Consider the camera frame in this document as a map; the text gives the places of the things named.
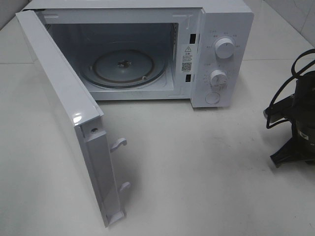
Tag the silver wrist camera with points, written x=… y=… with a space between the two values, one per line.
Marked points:
x=276 y=112

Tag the white microwave oven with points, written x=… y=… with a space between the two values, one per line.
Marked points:
x=141 y=49

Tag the upper white dial knob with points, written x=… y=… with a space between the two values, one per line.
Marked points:
x=224 y=47

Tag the glass microwave turntable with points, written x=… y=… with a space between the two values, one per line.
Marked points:
x=124 y=68

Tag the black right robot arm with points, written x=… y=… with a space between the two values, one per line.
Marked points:
x=299 y=110

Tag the round door release button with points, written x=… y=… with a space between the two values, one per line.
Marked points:
x=212 y=98

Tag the white timer knob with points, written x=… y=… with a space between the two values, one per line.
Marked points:
x=218 y=78

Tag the warning label sticker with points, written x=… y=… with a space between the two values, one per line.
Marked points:
x=187 y=58

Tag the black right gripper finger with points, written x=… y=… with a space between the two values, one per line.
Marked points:
x=288 y=153

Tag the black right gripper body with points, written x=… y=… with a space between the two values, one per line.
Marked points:
x=304 y=138

